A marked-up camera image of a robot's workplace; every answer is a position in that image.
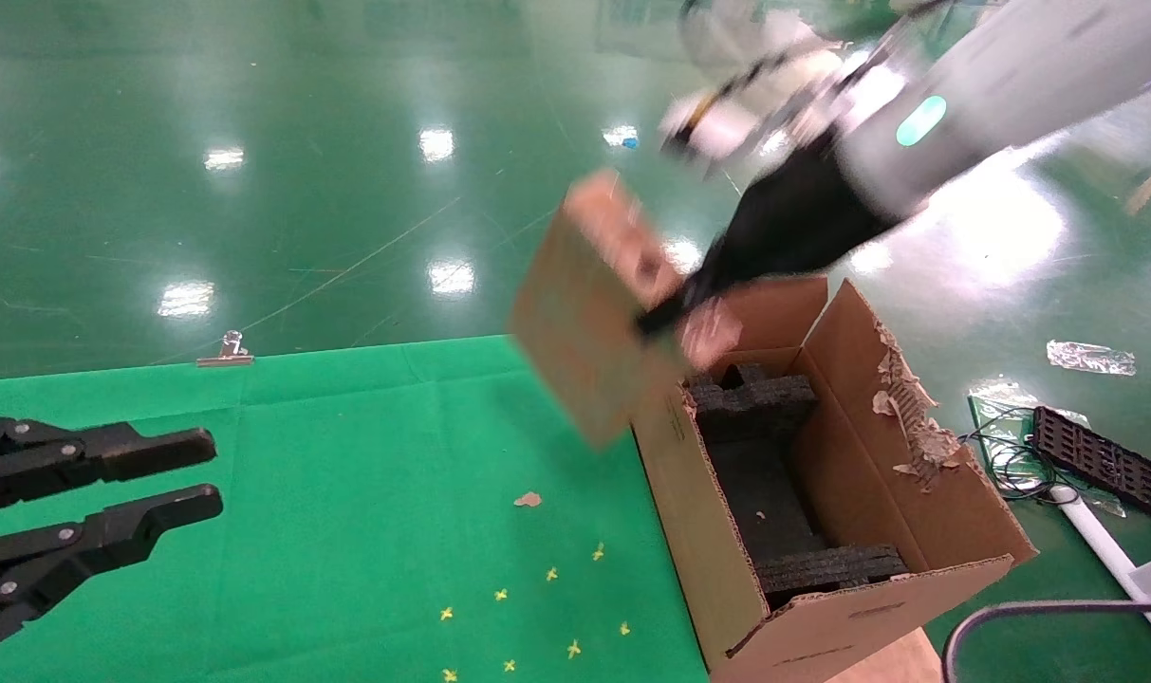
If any silver binder clip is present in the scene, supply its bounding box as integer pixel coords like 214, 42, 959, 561
195, 329, 255, 369

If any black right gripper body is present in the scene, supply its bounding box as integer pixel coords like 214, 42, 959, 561
703, 142, 903, 286

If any large green table cloth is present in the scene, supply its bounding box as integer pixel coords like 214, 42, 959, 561
0, 334, 709, 683

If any ridged black foam block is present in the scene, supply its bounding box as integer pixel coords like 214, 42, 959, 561
753, 543, 910, 609

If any small brown wooden block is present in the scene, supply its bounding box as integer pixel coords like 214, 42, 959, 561
509, 169, 745, 449

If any white pipe frame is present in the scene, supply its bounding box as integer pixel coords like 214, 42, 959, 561
1049, 484, 1151, 661

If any flat black foam liner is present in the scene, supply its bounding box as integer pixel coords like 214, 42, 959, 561
703, 434, 827, 563

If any grey curved metal tube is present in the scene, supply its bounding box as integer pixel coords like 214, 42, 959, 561
942, 600, 1151, 683

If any notched black foam block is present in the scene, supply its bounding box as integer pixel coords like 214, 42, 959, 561
684, 363, 820, 443

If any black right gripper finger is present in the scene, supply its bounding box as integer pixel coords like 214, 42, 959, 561
635, 270, 728, 335

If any crumpled clear plastic bag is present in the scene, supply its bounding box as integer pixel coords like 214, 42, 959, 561
1047, 340, 1138, 377

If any thin black coiled cable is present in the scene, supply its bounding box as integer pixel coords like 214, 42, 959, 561
959, 408, 1075, 502

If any large open cardboard carton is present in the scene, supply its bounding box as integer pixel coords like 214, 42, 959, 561
627, 275, 1039, 683

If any flat clear plastic bag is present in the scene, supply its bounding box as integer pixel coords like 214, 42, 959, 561
967, 379, 1126, 519

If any black grid tray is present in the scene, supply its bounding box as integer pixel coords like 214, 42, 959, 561
1029, 405, 1151, 518

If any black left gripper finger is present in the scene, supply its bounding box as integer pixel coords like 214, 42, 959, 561
0, 484, 225, 660
0, 415, 217, 518

